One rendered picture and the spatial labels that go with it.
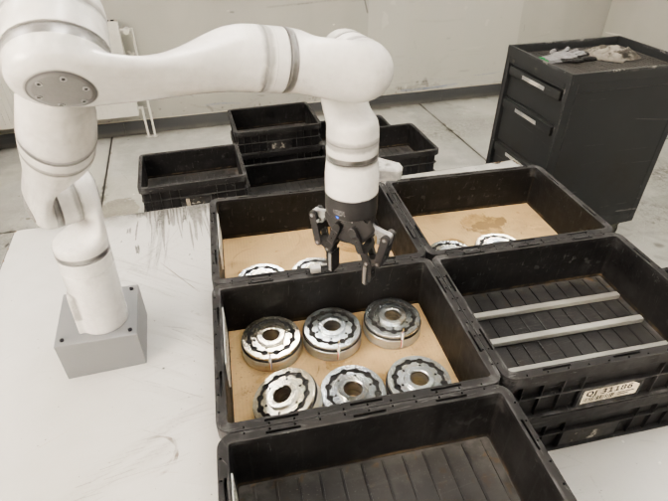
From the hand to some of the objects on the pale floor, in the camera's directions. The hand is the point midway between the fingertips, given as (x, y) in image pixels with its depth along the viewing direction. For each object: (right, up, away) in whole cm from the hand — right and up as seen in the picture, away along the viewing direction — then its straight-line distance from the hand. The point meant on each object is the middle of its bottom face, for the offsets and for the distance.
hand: (350, 267), depth 79 cm
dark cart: (+111, +15, +190) cm, 220 cm away
